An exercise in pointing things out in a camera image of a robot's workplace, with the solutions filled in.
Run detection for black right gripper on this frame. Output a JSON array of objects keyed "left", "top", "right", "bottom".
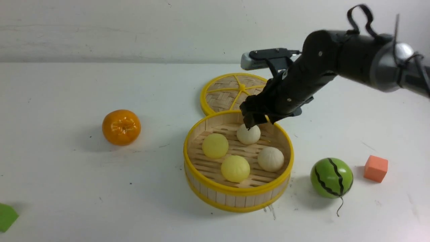
[{"left": 240, "top": 59, "right": 336, "bottom": 130}]

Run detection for white bun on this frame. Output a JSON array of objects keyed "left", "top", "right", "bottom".
[
  {"left": 257, "top": 147, "right": 285, "bottom": 172},
  {"left": 236, "top": 124, "right": 261, "bottom": 145}
]

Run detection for yellow bun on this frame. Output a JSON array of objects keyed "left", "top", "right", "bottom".
[
  {"left": 220, "top": 155, "right": 251, "bottom": 183},
  {"left": 202, "top": 133, "right": 229, "bottom": 158}
]

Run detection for yellow bun front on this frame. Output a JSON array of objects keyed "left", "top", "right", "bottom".
[{"left": 220, "top": 155, "right": 251, "bottom": 183}]

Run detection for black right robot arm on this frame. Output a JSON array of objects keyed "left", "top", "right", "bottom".
[{"left": 240, "top": 30, "right": 429, "bottom": 129}]

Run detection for bamboo steamer lid yellow rim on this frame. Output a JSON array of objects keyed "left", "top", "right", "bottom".
[{"left": 200, "top": 73, "right": 267, "bottom": 115}]

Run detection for bamboo steamer tray yellow rim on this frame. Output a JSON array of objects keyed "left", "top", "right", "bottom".
[{"left": 183, "top": 110, "right": 294, "bottom": 212}]

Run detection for green toy watermelon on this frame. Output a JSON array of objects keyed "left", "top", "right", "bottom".
[{"left": 310, "top": 157, "right": 354, "bottom": 216}]

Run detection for orange toy tangerine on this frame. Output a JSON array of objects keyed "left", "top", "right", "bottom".
[{"left": 102, "top": 109, "right": 141, "bottom": 146}]

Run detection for orange foam cube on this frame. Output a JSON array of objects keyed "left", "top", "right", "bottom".
[{"left": 363, "top": 155, "right": 388, "bottom": 183}]

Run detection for green foam block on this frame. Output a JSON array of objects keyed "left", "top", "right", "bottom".
[{"left": 0, "top": 203, "right": 19, "bottom": 233}]

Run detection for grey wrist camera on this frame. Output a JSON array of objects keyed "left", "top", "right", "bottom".
[{"left": 241, "top": 48, "right": 301, "bottom": 73}]

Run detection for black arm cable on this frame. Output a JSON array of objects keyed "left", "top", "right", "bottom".
[{"left": 347, "top": 4, "right": 430, "bottom": 98}]

